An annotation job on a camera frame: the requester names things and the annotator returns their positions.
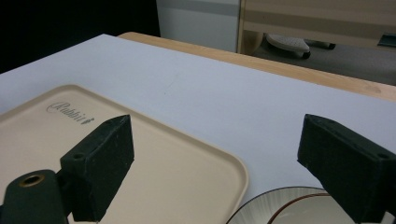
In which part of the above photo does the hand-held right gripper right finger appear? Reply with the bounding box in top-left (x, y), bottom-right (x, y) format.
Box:
top-left (296, 113), bottom-right (396, 224)

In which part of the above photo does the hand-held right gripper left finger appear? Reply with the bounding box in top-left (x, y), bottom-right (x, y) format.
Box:
top-left (0, 114), bottom-right (135, 224)

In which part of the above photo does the white ribbed plate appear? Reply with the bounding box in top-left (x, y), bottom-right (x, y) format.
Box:
top-left (226, 186), bottom-right (396, 224)

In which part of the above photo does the beige plastic tray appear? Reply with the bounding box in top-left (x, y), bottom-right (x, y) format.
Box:
top-left (0, 83), bottom-right (250, 224)

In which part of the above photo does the white chair base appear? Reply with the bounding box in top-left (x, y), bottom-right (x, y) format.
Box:
top-left (265, 33), bottom-right (336, 60)

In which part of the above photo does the wooden cabinet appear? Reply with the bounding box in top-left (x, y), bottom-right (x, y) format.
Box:
top-left (236, 0), bottom-right (396, 55)

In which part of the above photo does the white cabinet panel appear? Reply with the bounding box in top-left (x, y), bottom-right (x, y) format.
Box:
top-left (155, 0), bottom-right (241, 53)

